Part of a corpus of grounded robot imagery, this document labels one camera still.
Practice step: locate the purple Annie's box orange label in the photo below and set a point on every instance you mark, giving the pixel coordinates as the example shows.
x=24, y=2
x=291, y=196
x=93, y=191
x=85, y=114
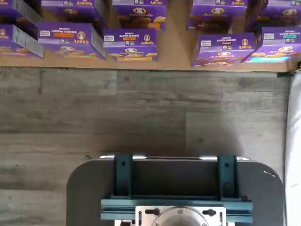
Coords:
x=129, y=40
x=65, y=33

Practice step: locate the purple Annie's box brown label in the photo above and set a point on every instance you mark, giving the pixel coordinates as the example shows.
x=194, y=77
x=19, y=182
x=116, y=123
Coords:
x=223, y=44

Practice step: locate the purple Annie's snack box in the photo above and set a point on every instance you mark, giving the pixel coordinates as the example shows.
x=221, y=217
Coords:
x=70, y=9
x=14, y=9
x=138, y=11
x=216, y=14
x=279, y=14
x=14, y=35

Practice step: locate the purple Annie's box teal label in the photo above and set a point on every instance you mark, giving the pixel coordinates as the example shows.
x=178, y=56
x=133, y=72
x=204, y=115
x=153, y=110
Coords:
x=279, y=37

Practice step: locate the silver mounting plate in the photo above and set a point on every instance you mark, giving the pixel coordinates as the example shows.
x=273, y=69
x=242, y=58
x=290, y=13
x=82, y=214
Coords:
x=143, y=219

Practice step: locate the teal metal bracket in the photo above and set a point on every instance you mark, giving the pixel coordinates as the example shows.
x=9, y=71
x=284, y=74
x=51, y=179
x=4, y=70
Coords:
x=122, y=176
x=227, y=176

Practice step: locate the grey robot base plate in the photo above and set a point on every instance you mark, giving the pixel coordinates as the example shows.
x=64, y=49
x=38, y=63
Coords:
x=258, y=188

